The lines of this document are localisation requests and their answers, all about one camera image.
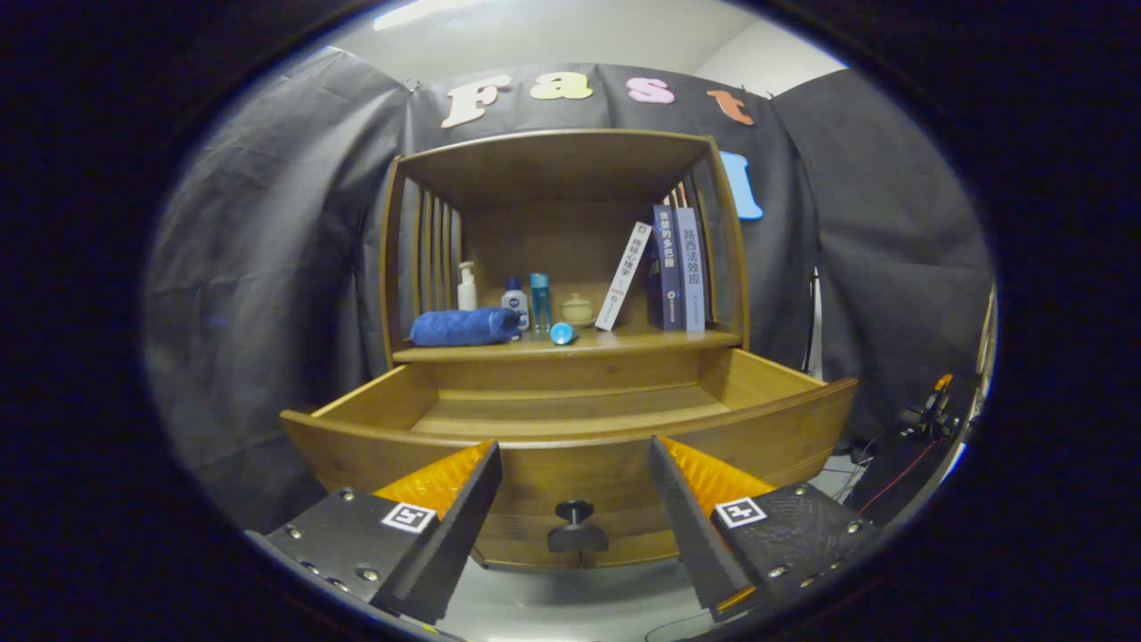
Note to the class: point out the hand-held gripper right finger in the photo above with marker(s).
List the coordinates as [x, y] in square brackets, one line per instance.
[688, 526]

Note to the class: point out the black tripod stand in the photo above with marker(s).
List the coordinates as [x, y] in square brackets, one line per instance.
[816, 312]

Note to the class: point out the pale lilac book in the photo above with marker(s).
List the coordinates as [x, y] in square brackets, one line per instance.
[693, 267]

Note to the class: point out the black backdrop cloth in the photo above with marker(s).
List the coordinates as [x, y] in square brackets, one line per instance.
[267, 267]

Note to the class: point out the beige lidded teacup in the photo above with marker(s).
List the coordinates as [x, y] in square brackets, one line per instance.
[578, 310]

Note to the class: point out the wooden drawer with black knob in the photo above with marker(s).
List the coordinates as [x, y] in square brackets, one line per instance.
[570, 473]

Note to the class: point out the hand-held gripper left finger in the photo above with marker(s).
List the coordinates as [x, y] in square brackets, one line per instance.
[459, 535]

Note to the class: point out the white pump bottle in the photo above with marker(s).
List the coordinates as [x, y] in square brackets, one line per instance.
[466, 294]

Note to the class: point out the dark blue book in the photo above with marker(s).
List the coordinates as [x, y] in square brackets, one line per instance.
[669, 267]

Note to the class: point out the blue folded towel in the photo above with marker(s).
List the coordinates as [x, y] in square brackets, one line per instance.
[463, 327]

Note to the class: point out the white bottle with blue cap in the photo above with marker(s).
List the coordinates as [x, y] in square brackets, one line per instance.
[515, 303]

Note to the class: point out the wooden cabinet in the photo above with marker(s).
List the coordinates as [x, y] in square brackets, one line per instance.
[553, 165]

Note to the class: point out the pale wooden board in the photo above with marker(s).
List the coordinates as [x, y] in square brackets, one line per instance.
[985, 330]

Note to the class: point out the white book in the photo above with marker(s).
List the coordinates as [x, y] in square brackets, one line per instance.
[624, 276]

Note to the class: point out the wooden countertop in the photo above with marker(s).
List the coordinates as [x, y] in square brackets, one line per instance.
[642, 339]

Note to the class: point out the black and orange clamp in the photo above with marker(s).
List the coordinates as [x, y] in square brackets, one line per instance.
[940, 383]

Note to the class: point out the clear blue bottle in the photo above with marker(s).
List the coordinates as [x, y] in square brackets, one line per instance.
[540, 303]

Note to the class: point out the white and blue tube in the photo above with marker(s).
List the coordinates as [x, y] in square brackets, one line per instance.
[562, 334]

